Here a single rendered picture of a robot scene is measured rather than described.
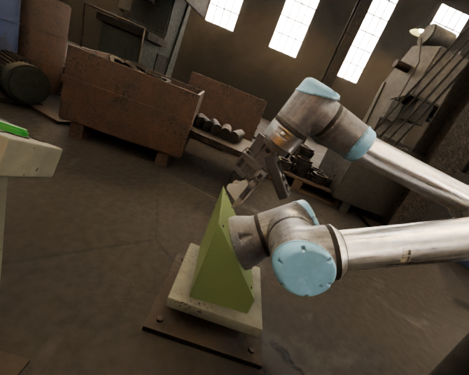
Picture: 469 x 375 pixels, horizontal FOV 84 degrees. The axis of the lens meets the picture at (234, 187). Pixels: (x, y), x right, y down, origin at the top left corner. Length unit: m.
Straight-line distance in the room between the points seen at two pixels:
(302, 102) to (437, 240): 0.48
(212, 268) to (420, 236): 0.57
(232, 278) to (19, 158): 0.64
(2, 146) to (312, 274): 0.63
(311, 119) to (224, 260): 0.47
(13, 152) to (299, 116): 0.50
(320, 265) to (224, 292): 0.35
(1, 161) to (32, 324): 0.64
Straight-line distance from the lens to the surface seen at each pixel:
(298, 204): 0.88
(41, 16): 3.34
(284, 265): 0.68
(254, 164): 0.66
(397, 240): 0.79
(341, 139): 0.65
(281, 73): 11.63
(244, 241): 0.85
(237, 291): 0.90
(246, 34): 11.74
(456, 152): 2.98
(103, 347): 0.93
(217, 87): 3.56
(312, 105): 0.62
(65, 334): 0.95
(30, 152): 0.45
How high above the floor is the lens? 0.77
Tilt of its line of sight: 20 degrees down
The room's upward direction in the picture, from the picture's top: 22 degrees clockwise
